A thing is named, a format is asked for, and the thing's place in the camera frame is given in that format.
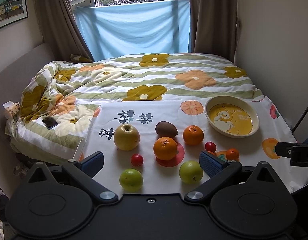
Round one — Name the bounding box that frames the green fruit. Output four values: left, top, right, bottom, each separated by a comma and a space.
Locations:
179, 160, 204, 184
119, 168, 143, 192

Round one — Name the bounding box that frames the large orange back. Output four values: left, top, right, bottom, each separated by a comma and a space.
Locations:
183, 125, 204, 146

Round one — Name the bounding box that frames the large orange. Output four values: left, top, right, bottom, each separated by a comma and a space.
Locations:
153, 137, 178, 161
183, 125, 204, 146

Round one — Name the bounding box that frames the yellow apple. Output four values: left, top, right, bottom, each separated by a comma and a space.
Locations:
114, 124, 140, 151

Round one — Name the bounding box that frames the yellow cartoon bowl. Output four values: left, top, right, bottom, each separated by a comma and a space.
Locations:
205, 95, 259, 139

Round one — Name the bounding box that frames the large orange front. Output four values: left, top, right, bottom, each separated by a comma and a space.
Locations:
153, 137, 178, 161

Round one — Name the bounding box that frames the brown kiwi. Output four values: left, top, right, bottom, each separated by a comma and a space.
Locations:
155, 121, 178, 138

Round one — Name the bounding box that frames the red cherry tomato right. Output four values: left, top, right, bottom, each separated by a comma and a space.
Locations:
205, 141, 217, 153

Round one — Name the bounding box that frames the red cherry tomato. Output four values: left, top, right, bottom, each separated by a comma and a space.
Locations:
205, 141, 217, 153
130, 154, 144, 167

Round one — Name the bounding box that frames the red cherry tomato left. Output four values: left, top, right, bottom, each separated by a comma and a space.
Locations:
130, 154, 144, 167

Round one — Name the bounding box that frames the black smartphone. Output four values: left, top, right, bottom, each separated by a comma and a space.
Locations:
42, 116, 58, 129

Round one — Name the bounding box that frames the white persimmon print cloth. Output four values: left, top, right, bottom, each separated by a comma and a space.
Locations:
83, 99, 308, 195

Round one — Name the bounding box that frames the floral striped quilt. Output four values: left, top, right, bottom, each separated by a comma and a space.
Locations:
5, 53, 264, 164

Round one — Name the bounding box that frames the small printed box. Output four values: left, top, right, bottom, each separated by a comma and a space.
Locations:
3, 101, 20, 119

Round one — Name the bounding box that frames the grey headboard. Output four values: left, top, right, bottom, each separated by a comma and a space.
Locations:
0, 43, 55, 133

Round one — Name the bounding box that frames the brown left curtain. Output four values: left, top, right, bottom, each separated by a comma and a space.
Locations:
34, 0, 94, 61

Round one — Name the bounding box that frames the brown curtain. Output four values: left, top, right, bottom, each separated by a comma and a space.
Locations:
190, 0, 238, 62
34, 0, 94, 61

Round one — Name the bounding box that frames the light blue window cloth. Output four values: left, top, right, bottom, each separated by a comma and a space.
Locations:
75, 0, 190, 61

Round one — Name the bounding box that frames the brown right curtain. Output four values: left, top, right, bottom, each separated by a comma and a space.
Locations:
190, 0, 238, 62

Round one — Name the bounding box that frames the black cable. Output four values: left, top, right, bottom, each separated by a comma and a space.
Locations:
291, 99, 308, 133

